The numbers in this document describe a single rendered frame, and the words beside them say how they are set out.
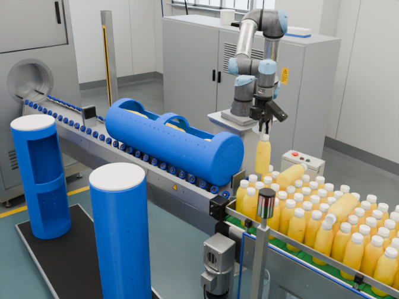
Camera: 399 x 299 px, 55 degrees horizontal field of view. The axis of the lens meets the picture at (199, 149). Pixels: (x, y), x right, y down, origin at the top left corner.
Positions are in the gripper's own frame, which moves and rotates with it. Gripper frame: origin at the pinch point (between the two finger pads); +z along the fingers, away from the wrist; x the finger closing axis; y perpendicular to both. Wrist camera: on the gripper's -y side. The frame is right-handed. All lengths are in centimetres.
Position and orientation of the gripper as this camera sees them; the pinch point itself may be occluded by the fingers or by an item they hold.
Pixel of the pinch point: (264, 136)
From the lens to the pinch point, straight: 185.0
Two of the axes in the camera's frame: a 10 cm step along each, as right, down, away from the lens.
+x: -6.7, 3.1, -6.8
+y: -7.5, -3.0, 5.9
